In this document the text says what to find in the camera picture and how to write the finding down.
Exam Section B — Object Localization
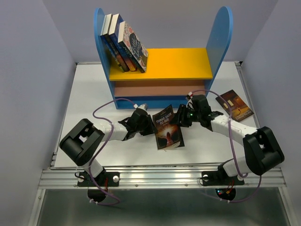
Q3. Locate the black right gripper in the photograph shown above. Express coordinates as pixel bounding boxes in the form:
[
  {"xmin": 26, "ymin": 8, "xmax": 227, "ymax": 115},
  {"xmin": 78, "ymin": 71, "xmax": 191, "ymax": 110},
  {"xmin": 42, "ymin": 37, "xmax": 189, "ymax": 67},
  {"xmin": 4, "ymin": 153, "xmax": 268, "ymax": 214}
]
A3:
[{"xmin": 167, "ymin": 104, "xmax": 201, "ymax": 128}]

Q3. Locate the Three Days to See book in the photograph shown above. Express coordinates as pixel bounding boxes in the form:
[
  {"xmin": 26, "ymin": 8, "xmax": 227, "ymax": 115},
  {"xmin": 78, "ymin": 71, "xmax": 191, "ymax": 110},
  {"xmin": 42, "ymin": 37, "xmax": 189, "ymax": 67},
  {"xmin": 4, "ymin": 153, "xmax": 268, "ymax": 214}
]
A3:
[{"xmin": 152, "ymin": 105, "xmax": 185, "ymax": 150}]

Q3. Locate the Edward Tulane book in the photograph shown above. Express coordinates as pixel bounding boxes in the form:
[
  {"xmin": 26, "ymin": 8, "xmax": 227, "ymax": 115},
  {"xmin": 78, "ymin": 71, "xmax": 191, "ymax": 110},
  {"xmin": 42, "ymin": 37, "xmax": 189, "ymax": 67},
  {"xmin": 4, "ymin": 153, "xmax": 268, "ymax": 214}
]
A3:
[{"xmin": 215, "ymin": 89, "xmax": 254, "ymax": 122}]

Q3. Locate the Little Women book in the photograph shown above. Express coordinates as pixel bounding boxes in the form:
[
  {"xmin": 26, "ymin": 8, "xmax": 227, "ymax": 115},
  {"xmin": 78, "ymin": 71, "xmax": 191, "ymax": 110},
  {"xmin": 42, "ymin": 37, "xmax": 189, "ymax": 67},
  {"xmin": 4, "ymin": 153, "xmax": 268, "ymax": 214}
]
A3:
[{"xmin": 118, "ymin": 21, "xmax": 148, "ymax": 73}]

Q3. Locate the Animal Farm book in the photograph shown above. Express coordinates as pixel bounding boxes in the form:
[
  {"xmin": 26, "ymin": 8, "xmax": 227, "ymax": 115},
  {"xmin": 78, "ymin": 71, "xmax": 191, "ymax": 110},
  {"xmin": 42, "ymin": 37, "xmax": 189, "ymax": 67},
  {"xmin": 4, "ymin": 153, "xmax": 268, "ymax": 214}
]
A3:
[{"xmin": 101, "ymin": 14, "xmax": 124, "ymax": 72}]

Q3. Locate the Jane Eyre book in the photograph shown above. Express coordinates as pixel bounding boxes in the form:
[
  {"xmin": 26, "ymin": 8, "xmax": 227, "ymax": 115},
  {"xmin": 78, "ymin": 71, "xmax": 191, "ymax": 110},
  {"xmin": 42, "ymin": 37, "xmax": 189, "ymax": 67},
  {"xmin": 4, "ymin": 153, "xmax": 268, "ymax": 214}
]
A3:
[{"xmin": 109, "ymin": 14, "xmax": 136, "ymax": 72}]

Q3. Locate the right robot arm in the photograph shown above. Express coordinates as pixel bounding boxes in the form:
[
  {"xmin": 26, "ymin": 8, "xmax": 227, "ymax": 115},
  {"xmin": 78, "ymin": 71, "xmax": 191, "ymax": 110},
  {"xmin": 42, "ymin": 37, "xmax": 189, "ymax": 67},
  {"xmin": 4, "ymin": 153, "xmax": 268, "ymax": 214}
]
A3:
[{"xmin": 170, "ymin": 94, "xmax": 285, "ymax": 186}]

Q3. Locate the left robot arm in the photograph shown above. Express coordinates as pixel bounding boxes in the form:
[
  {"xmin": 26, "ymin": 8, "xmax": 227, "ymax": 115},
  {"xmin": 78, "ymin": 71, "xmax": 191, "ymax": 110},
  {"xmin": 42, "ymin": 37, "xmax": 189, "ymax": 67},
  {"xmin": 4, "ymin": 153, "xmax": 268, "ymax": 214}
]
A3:
[{"xmin": 59, "ymin": 108, "xmax": 158, "ymax": 186}]

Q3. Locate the blue wooden bookshelf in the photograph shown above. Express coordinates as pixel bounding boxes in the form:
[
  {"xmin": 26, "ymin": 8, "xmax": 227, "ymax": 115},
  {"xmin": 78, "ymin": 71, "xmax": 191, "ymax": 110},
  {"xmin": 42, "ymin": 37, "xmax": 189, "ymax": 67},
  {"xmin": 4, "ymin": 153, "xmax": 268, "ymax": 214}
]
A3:
[{"xmin": 94, "ymin": 6, "xmax": 233, "ymax": 109}]

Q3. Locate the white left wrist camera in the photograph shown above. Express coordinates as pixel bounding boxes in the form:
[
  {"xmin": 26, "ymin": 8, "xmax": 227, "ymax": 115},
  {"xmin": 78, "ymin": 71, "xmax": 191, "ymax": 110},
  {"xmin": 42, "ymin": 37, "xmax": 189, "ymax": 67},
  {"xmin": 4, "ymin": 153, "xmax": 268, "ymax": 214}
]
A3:
[{"xmin": 133, "ymin": 103, "xmax": 148, "ymax": 111}]

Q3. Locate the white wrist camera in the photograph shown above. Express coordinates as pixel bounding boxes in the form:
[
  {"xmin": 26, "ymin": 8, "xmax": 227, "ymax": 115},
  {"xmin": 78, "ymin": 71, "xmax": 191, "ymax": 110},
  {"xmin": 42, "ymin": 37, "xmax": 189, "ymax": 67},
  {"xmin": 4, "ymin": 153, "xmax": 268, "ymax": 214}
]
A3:
[
  {"xmin": 133, "ymin": 103, "xmax": 148, "ymax": 111},
  {"xmin": 186, "ymin": 92, "xmax": 194, "ymax": 109}
]

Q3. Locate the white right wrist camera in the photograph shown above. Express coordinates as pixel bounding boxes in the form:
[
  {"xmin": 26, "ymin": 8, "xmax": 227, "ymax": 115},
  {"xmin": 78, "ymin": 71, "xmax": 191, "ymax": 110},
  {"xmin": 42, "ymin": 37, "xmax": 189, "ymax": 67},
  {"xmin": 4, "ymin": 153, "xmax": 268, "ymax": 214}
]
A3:
[{"xmin": 186, "ymin": 92, "xmax": 194, "ymax": 109}]

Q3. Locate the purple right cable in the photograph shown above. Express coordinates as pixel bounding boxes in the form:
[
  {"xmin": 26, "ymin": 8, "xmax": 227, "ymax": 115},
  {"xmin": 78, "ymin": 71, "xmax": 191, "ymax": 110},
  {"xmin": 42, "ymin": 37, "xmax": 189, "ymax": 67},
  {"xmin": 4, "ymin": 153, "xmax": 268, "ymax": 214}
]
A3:
[{"xmin": 191, "ymin": 89, "xmax": 262, "ymax": 203}]

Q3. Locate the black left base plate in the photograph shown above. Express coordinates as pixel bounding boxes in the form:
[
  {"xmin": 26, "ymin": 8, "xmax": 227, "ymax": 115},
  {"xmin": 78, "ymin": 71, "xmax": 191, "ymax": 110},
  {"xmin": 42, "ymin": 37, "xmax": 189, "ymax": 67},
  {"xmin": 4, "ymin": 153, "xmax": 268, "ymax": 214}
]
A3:
[{"xmin": 74, "ymin": 171, "xmax": 120, "ymax": 187}]

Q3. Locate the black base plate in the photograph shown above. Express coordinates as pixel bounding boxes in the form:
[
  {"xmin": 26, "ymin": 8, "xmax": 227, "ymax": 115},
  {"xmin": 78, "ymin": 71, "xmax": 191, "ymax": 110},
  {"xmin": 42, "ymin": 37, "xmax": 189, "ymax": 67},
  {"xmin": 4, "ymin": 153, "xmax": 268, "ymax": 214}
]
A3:
[
  {"xmin": 200, "ymin": 170, "xmax": 245, "ymax": 186},
  {"xmin": 74, "ymin": 171, "xmax": 120, "ymax": 187}
]

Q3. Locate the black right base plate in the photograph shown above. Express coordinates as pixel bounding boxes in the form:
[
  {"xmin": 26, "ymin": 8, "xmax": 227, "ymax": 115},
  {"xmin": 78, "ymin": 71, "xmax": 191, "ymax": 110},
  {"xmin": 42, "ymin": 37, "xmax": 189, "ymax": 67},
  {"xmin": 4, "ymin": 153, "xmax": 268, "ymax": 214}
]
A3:
[{"xmin": 200, "ymin": 170, "xmax": 245, "ymax": 186}]

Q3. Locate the aluminium mounting rail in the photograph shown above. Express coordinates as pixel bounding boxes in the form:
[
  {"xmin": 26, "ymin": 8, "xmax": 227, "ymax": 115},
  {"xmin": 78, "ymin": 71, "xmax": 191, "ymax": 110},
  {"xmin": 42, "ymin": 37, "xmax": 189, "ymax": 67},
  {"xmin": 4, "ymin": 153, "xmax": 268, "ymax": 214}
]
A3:
[{"xmin": 38, "ymin": 163, "xmax": 286, "ymax": 190}]

